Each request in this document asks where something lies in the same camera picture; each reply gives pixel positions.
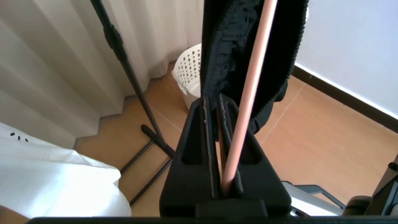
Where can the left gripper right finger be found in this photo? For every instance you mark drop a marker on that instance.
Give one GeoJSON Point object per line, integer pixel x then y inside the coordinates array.
{"type": "Point", "coordinates": [264, 180]}

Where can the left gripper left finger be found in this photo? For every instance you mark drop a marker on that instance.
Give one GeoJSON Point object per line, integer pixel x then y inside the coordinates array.
{"type": "Point", "coordinates": [186, 180]}

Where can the pink clothes hanger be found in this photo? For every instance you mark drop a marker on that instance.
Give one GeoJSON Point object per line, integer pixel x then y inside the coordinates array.
{"type": "Point", "coordinates": [248, 93]}

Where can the black garment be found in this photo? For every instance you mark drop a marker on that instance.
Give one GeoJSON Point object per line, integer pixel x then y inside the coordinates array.
{"type": "Point", "coordinates": [280, 46]}

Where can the white printed t-shirt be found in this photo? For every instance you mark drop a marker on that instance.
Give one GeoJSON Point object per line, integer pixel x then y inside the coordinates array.
{"type": "Point", "coordinates": [46, 177]}

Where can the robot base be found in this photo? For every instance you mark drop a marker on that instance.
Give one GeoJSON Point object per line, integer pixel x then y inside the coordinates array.
{"type": "Point", "coordinates": [308, 199]}

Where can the white laundry basket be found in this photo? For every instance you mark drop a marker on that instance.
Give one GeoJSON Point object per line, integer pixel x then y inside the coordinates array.
{"type": "Point", "coordinates": [189, 71]}

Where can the black clothes rack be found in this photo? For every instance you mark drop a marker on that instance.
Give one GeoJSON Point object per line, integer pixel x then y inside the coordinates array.
{"type": "Point", "coordinates": [115, 40]}

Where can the beige curtain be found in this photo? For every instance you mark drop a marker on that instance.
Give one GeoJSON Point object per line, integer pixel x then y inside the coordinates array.
{"type": "Point", "coordinates": [62, 62]}

